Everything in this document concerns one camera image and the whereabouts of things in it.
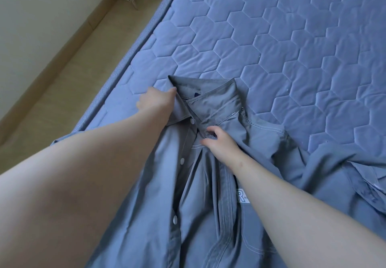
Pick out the person's right hand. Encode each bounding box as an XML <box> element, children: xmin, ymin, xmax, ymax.
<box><xmin>200</xmin><ymin>126</ymin><xmax>247</xmax><ymax>173</ymax></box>

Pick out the blue quilted mattress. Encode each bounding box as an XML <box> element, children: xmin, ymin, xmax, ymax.
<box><xmin>51</xmin><ymin>0</ymin><xmax>386</xmax><ymax>268</ymax></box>

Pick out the person's right forearm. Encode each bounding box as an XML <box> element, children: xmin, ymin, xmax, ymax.
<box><xmin>232</xmin><ymin>156</ymin><xmax>386</xmax><ymax>268</ymax></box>

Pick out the person's left forearm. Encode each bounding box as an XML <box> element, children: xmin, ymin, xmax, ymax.
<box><xmin>0</xmin><ymin>105</ymin><xmax>172</xmax><ymax>268</ymax></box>

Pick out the person's left hand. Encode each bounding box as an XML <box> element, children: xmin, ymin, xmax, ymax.
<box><xmin>136</xmin><ymin>86</ymin><xmax>178</xmax><ymax>127</ymax></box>

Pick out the grey button-up shirt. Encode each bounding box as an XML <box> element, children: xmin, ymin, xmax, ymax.
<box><xmin>51</xmin><ymin>75</ymin><xmax>386</xmax><ymax>268</ymax></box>

